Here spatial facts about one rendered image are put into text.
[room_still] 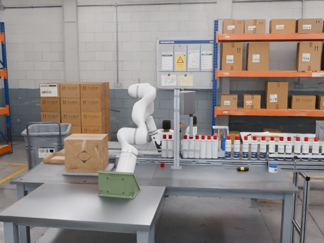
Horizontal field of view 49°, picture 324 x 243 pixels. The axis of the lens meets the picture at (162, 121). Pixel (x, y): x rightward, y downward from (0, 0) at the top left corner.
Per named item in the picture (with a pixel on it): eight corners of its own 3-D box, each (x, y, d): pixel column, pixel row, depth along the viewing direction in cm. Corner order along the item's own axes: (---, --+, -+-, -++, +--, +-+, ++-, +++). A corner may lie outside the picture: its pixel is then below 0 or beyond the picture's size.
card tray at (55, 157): (85, 156, 340) (84, 152, 340) (75, 164, 315) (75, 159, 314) (54, 155, 343) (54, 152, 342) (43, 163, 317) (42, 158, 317)
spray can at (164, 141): (168, 156, 320) (168, 134, 317) (166, 157, 316) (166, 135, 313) (162, 155, 322) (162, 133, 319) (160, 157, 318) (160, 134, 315)
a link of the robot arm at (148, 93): (127, 146, 265) (148, 148, 262) (124, 139, 254) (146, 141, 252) (139, 90, 288) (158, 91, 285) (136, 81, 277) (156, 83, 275)
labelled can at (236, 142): (238, 157, 316) (239, 135, 313) (239, 159, 311) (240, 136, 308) (233, 157, 316) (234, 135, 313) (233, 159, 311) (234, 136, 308)
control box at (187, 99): (195, 113, 306) (195, 90, 304) (183, 115, 294) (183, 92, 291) (185, 112, 313) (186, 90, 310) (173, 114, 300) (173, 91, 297)
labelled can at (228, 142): (230, 157, 316) (231, 135, 313) (231, 159, 311) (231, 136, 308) (224, 157, 317) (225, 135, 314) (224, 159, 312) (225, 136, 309)
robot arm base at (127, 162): (136, 188, 247) (141, 165, 258) (135, 175, 231) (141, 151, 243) (110, 184, 248) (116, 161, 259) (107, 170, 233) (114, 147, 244)
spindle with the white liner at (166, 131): (171, 148, 351) (171, 118, 346) (170, 151, 342) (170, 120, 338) (162, 148, 352) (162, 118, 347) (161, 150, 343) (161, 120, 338)
